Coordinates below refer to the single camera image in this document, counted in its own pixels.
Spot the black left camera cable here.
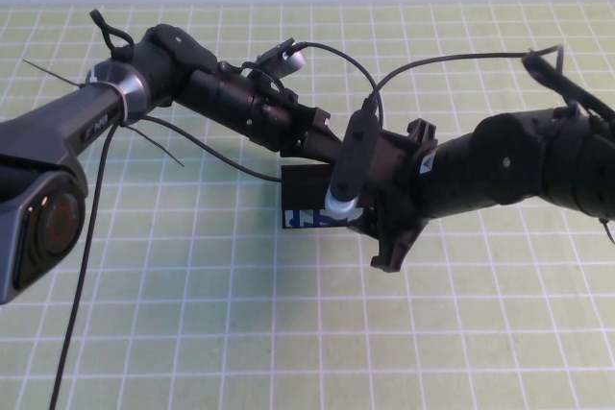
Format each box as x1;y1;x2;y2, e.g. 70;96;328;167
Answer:
50;40;383;410

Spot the green white-grid tablecloth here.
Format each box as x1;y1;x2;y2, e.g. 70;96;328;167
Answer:
0;1;615;410

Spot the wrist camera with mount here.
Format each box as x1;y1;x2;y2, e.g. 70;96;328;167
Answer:
257;38;308;79
325;109;381;220

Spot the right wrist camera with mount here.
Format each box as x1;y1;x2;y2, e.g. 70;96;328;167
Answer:
325;109;381;220

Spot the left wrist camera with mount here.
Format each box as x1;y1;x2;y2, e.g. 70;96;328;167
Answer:
257;38;308;79

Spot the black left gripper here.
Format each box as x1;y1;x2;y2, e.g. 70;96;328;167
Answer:
280;101;348;162

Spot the white zip tie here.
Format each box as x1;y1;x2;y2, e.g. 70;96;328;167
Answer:
112;85;132;127

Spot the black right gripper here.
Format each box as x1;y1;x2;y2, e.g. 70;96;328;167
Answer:
357;118;439;274

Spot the black printed glasses case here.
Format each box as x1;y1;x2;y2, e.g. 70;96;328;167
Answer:
278;164;366;231

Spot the black zip tie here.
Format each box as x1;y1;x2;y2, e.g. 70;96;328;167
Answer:
119;114;186;169
21;58;86;90
598;216;615;249

